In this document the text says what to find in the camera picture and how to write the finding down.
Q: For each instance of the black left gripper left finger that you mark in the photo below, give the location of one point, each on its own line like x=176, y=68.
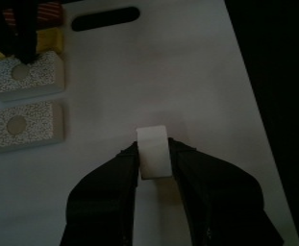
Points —
x=104, y=205

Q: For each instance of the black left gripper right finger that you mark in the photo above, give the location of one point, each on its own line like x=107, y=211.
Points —
x=224, y=205

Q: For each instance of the white rice sushi piece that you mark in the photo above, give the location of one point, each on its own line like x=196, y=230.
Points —
x=154, y=150

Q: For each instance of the yellow egg sushi block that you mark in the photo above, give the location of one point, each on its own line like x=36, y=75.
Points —
x=49, y=40

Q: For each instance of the red striped sushi block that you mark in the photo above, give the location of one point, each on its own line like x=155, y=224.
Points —
x=49, y=14

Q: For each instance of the speckled white sushi roll block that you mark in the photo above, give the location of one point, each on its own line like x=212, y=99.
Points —
x=41, y=73
x=36, y=125

